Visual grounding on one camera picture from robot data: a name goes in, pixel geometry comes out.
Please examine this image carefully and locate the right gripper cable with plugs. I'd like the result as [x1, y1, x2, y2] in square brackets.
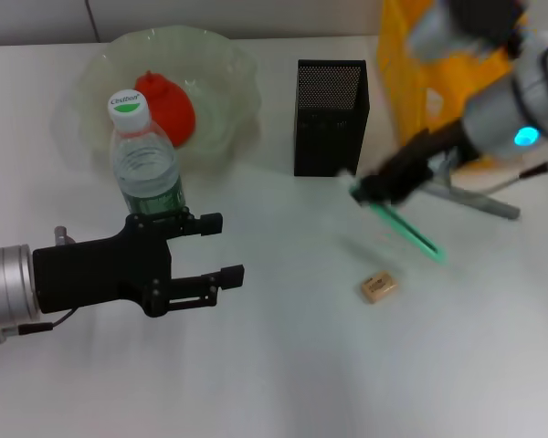
[436, 152, 548, 195]

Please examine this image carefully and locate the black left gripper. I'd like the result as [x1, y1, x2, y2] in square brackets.
[31, 207, 246, 319]

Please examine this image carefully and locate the tan eraser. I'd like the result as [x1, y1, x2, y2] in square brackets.
[359, 268, 401, 305]

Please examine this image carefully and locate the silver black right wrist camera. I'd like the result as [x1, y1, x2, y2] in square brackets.
[449, 0, 533, 54]

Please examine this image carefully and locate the green utility knife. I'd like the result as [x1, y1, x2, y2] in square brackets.
[340, 169, 447, 266]

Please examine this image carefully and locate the yellow plastic bin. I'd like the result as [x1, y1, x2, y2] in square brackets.
[376, 0, 548, 171]

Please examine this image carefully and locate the black mesh pen holder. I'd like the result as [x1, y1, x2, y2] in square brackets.
[293, 57, 370, 179]

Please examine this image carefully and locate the red-orange fruit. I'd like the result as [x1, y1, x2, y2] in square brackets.
[133, 70, 197, 148]

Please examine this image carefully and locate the clear green-label water bottle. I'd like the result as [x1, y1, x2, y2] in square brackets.
[108, 89, 187, 216]

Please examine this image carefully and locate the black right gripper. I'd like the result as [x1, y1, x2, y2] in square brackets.
[353, 119, 470, 209]

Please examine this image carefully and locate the clear glass fruit plate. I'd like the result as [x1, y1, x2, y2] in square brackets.
[75, 26, 262, 162]

